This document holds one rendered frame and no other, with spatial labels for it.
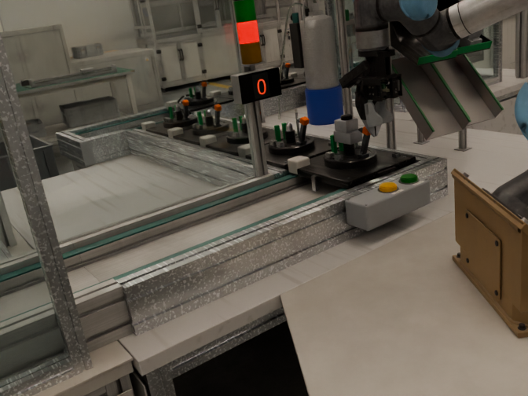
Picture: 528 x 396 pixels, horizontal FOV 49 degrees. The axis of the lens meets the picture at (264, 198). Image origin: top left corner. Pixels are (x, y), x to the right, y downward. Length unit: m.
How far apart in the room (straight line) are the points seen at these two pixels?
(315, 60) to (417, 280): 1.44
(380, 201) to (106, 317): 0.62
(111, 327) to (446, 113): 1.09
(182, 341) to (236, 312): 0.12
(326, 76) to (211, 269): 1.45
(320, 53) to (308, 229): 1.28
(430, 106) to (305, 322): 0.86
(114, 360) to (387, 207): 0.66
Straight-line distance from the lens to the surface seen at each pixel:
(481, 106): 1.82
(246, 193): 1.47
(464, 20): 1.37
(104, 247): 1.32
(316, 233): 1.27
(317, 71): 2.44
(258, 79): 1.45
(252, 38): 1.44
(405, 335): 1.00
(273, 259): 1.22
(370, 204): 1.27
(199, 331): 1.08
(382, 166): 1.49
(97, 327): 1.09
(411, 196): 1.36
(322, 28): 2.42
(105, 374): 1.05
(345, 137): 1.50
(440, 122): 1.68
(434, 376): 0.92
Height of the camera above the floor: 1.42
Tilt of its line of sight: 20 degrees down
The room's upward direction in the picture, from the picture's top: 8 degrees counter-clockwise
